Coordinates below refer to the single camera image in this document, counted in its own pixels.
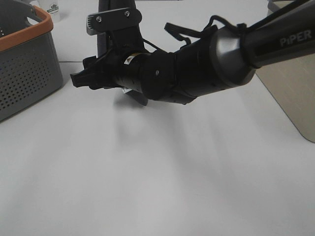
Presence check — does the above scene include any dark grey towel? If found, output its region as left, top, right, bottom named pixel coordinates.
left=97, top=0, right=148, bottom=106

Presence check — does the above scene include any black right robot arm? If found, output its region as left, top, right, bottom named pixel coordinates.
left=71, top=0, right=315, bottom=105

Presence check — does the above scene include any white cup with green logo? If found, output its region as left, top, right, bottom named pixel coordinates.
left=37, top=0, right=60, bottom=23

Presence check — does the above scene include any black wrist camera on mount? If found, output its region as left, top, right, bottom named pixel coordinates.
left=87, top=7, right=144, bottom=50

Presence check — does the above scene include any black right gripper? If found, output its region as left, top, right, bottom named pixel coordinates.
left=70, top=50, right=148, bottom=93

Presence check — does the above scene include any grey basket with orange rim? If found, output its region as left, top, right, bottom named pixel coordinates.
left=0, top=0, right=63, bottom=120

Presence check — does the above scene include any beige storage bin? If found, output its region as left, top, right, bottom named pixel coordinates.
left=255, top=0, right=315, bottom=144

